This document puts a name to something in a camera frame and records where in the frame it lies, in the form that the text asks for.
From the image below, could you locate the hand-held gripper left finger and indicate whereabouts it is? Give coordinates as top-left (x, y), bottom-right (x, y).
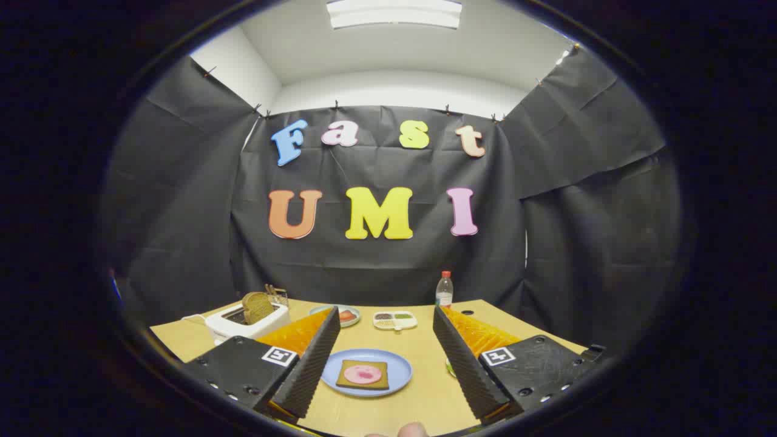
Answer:
top-left (182, 307), bottom-right (342, 422)

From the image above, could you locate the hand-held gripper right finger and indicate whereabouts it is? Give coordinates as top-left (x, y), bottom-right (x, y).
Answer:
top-left (433, 305), bottom-right (606, 424)

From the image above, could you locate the brown bread slice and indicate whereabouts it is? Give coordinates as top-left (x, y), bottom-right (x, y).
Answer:
top-left (242, 292), bottom-right (275, 324)

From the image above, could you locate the brown toast slice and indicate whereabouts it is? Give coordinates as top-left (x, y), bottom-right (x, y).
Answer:
top-left (336, 360), bottom-right (390, 390)

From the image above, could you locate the pink ham slice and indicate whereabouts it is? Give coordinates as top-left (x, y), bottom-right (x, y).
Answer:
top-left (344, 364), bottom-right (383, 385)

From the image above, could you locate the pale green round plate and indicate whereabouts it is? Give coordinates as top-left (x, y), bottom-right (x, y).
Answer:
top-left (309, 305), bottom-right (361, 328)

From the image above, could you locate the blue round plate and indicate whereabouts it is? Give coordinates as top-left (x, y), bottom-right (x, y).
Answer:
top-left (321, 348), bottom-right (413, 398)

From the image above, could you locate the clear water bottle red cap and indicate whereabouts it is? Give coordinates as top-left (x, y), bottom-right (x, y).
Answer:
top-left (435, 271), bottom-right (454, 308)

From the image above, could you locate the white divided dish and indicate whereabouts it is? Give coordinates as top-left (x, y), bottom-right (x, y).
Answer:
top-left (373, 311), bottom-right (418, 332)

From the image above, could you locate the white toaster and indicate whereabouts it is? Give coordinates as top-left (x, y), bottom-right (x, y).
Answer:
top-left (205, 302), bottom-right (292, 345)

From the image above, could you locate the ceiling light panel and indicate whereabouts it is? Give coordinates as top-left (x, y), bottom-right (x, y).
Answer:
top-left (326, 0), bottom-right (462, 30)

